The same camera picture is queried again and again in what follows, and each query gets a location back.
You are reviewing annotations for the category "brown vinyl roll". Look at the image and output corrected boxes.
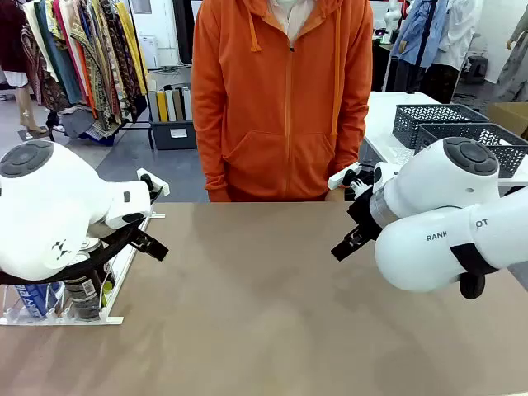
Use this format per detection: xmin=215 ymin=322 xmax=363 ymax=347
xmin=172 ymin=88 xmax=185 ymax=122

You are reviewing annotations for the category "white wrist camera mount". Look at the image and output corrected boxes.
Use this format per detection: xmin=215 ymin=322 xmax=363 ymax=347
xmin=137 ymin=167 xmax=170 ymax=204
xmin=328 ymin=162 xmax=395 ymax=195

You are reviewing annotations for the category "yellow hanging garment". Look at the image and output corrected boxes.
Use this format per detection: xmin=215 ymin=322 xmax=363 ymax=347
xmin=115 ymin=2 xmax=149 ymax=96

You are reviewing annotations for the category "beige patterned hanging garment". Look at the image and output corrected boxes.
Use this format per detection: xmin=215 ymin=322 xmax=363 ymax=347
xmin=69 ymin=16 xmax=112 ymax=120

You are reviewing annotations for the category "blue drink can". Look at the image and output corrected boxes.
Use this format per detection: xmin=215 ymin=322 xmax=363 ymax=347
xmin=14 ymin=282 xmax=66 ymax=318

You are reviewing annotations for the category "black step stool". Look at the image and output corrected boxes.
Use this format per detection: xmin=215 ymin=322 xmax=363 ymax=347
xmin=465 ymin=55 xmax=491 ymax=87

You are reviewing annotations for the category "black right arm cable loop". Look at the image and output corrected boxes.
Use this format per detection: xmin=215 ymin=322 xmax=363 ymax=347
xmin=449 ymin=243 xmax=501 ymax=300

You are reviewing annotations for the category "white shirt on stand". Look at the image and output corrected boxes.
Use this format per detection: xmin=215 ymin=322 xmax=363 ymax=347
xmin=432 ymin=0 xmax=483 ymax=71

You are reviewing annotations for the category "green hanging garment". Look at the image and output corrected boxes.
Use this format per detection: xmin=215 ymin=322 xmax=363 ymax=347
xmin=35 ymin=0 xmax=83 ymax=104

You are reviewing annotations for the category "blue shirt on mannequin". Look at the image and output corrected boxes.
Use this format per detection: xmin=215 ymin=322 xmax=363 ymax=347
xmin=390 ymin=0 xmax=450 ymax=96

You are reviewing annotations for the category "person's left forearm orange sleeve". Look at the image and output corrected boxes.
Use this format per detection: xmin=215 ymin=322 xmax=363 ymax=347
xmin=329 ymin=119 xmax=365 ymax=177

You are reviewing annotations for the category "white side table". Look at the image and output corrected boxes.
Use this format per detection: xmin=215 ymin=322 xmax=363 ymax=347
xmin=362 ymin=91 xmax=528 ymax=186

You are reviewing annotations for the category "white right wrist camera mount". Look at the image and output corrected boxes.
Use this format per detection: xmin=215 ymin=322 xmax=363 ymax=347
xmin=328 ymin=162 xmax=395 ymax=195

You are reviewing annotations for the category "person in orange hoodie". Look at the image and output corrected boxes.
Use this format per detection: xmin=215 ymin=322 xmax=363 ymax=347
xmin=191 ymin=0 xmax=375 ymax=203

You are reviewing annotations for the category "mannequin in maroon top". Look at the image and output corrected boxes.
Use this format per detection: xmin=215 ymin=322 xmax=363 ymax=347
xmin=0 ymin=0 xmax=49 ymax=136

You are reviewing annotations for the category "white air purifier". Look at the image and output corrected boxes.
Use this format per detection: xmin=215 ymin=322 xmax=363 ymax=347
xmin=138 ymin=35 xmax=160 ymax=70

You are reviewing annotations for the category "cream hanging garment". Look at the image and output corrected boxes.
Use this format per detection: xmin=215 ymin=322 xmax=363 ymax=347
xmin=22 ymin=0 xmax=59 ymax=82

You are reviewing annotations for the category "orange hanging garment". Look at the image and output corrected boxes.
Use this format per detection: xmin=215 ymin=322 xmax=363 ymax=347
xmin=78 ymin=49 xmax=98 ymax=119

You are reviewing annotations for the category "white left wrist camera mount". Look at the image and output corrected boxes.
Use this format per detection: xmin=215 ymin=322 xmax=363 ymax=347
xmin=137 ymin=167 xmax=170 ymax=204

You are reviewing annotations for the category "grey plastic lattice basket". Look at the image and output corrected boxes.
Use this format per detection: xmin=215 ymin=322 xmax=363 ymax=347
xmin=413 ymin=122 xmax=528 ymax=179
xmin=391 ymin=104 xmax=491 ymax=150

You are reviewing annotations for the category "dark grey storage bin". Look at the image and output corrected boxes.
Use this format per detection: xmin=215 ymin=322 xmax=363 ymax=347
xmin=148 ymin=119 xmax=198 ymax=151

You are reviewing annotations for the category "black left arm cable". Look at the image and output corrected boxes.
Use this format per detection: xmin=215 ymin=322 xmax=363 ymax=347
xmin=0 ymin=220 xmax=145 ymax=286

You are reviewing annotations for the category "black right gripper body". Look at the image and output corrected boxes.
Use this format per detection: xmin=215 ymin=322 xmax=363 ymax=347
xmin=348 ymin=187 xmax=384 ymax=243

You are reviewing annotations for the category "grey cloth pile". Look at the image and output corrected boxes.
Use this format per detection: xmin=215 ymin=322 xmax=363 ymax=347
xmin=59 ymin=107 xmax=125 ymax=145

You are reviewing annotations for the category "black clothes rack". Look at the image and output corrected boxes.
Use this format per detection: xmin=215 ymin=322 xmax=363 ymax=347
xmin=119 ymin=0 xmax=157 ymax=150

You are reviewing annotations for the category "person's right forearm orange sleeve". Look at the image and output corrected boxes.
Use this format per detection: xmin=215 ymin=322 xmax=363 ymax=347
xmin=192 ymin=115 xmax=230 ymax=203

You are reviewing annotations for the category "dark brown patterned garment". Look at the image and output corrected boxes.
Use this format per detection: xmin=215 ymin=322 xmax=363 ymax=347
xmin=105 ymin=7 xmax=139 ymax=120

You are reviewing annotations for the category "white wire can dispenser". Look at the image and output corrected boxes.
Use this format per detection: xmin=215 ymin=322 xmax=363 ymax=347
xmin=0 ymin=208 xmax=166 ymax=327

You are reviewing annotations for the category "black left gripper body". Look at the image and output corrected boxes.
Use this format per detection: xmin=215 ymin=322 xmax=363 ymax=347
xmin=119 ymin=217 xmax=154 ymax=248

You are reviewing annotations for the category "brown cardboard box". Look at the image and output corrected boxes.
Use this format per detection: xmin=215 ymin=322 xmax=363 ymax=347
xmin=486 ymin=101 xmax=528 ymax=139

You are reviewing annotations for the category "mannequin in grey dress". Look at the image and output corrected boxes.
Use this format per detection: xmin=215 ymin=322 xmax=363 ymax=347
xmin=493 ymin=12 xmax=528 ymax=103

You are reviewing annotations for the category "white vinyl roll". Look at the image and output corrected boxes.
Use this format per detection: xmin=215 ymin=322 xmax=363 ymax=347
xmin=164 ymin=86 xmax=177 ymax=123

